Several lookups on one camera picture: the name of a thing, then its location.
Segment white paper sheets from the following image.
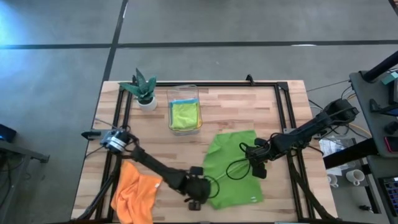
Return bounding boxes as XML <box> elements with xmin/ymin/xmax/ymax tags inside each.
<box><xmin>319</xmin><ymin>138</ymin><xmax>354</xmax><ymax>156</ymax></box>

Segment blue microfiber towel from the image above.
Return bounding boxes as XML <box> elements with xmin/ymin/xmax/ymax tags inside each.
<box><xmin>169</xmin><ymin>98</ymin><xmax>200</xmax><ymax>105</ymax></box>

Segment black desk support beam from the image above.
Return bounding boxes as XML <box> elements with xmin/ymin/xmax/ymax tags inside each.
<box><xmin>322</xmin><ymin>138</ymin><xmax>379</xmax><ymax>170</ymax></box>

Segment black device with blue light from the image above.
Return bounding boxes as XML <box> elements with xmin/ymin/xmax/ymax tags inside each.
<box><xmin>0</xmin><ymin>123</ymin><xmax>17</xmax><ymax>143</ymax></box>

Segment yellow floor cable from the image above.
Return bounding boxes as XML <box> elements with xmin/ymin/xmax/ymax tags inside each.
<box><xmin>348</xmin><ymin>123</ymin><xmax>373</xmax><ymax>138</ymax></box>

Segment white mug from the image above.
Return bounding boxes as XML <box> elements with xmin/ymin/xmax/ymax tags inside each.
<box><xmin>345</xmin><ymin>169</ymin><xmax>366</xmax><ymax>187</ymax></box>
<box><xmin>326</xmin><ymin>173</ymin><xmax>340</xmax><ymax>189</ymax></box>

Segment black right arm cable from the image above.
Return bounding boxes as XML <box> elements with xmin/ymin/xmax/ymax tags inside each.
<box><xmin>225</xmin><ymin>142</ymin><xmax>252</xmax><ymax>181</ymax></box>

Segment small teal box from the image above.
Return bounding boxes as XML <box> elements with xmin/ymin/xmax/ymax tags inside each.
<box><xmin>381</xmin><ymin>71</ymin><xmax>398</xmax><ymax>86</ymax></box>

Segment black table edge bracket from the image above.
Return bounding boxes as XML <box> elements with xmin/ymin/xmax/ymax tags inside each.
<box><xmin>81</xmin><ymin>129</ymin><xmax>103</xmax><ymax>141</ymax></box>

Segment black desk gadget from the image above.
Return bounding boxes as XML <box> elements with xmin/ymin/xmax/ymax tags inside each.
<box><xmin>369</xmin><ymin>98</ymin><xmax>393</xmax><ymax>114</ymax></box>
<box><xmin>384</xmin><ymin>120</ymin><xmax>398</xmax><ymax>136</ymax></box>

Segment clear plastic bin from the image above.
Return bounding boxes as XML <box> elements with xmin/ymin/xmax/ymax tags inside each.
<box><xmin>165</xmin><ymin>84</ymin><xmax>204</xmax><ymax>136</ymax></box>

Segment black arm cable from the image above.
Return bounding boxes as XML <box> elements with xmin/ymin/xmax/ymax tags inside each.
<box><xmin>203</xmin><ymin>175</ymin><xmax>221</xmax><ymax>199</ymax></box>
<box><xmin>225</xmin><ymin>142</ymin><xmax>252</xmax><ymax>181</ymax></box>

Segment black slanted pole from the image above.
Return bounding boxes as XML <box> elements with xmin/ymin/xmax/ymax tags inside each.
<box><xmin>363</xmin><ymin>50</ymin><xmax>398</xmax><ymax>83</ymax></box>

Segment yellow microfiber towel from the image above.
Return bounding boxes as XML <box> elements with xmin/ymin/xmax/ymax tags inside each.
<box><xmin>170</xmin><ymin>104</ymin><xmax>203</xmax><ymax>133</ymax></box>

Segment red-edged smartphone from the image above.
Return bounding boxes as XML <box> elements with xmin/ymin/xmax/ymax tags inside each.
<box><xmin>384</xmin><ymin>136</ymin><xmax>398</xmax><ymax>154</ymax></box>

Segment bright green microfiber towel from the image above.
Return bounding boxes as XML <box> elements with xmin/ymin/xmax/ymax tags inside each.
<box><xmin>201</xmin><ymin>129</ymin><xmax>266</xmax><ymax>210</ymax></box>

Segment pale lime microfiber towel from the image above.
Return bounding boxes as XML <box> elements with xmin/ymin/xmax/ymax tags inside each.
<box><xmin>170</xmin><ymin>101</ymin><xmax>200</xmax><ymax>131</ymax></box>

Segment orange microfiber towel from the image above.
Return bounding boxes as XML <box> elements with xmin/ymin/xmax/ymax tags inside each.
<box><xmin>110</xmin><ymin>160</ymin><xmax>164</xmax><ymax>224</ymax></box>

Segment grey side desk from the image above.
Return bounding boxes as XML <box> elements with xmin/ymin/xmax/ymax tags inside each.
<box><xmin>349</xmin><ymin>70</ymin><xmax>398</xmax><ymax>159</ymax></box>

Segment backlit keyboard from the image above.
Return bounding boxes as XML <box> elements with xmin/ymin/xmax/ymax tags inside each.
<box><xmin>381</xmin><ymin>175</ymin><xmax>398</xmax><ymax>216</ymax></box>

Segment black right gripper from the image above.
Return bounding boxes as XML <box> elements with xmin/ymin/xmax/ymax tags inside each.
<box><xmin>244</xmin><ymin>138</ymin><xmax>274</xmax><ymax>180</ymax></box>

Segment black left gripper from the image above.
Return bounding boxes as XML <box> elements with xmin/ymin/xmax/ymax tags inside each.
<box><xmin>182</xmin><ymin>166</ymin><xmax>213</xmax><ymax>212</ymax></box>

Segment black aluminium table frame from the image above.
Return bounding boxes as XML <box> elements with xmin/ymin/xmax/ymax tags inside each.
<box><xmin>76</xmin><ymin>81</ymin><xmax>336</xmax><ymax>223</ymax></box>

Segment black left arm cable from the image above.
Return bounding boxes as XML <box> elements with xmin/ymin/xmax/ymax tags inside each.
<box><xmin>203</xmin><ymin>175</ymin><xmax>221</xmax><ymax>199</ymax></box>

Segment snake plant in white pot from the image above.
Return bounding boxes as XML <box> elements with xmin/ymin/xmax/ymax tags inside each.
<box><xmin>119</xmin><ymin>67</ymin><xmax>159</xmax><ymax>113</ymax></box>

